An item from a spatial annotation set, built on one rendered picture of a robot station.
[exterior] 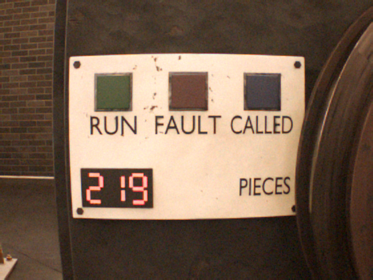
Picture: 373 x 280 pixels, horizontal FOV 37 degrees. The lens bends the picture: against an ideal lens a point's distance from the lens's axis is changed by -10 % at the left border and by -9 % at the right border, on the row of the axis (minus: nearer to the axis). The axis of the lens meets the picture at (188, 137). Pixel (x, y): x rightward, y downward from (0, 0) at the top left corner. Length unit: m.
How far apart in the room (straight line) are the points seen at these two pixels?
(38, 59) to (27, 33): 0.36
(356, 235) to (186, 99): 0.24
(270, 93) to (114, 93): 0.17
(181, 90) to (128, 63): 0.06
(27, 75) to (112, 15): 6.12
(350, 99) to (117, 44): 0.27
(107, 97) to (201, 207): 0.16
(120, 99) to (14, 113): 6.20
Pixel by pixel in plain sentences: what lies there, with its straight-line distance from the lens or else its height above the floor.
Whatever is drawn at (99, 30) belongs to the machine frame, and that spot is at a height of 1.27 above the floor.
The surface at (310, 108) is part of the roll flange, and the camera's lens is 0.60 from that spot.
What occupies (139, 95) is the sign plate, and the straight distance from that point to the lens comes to 0.64.
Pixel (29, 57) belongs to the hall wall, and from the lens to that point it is 6.77.
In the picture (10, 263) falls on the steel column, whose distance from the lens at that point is 3.71.
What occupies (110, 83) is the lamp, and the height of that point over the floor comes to 1.21.
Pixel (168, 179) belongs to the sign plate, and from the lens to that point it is 0.65.
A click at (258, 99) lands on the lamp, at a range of 0.65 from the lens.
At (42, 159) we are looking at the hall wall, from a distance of 6.81.
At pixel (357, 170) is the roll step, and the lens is 0.53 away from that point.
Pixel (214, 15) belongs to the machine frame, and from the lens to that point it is 0.67.
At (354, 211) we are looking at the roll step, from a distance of 0.54.
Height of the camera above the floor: 1.22
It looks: 7 degrees down
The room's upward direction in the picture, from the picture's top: straight up
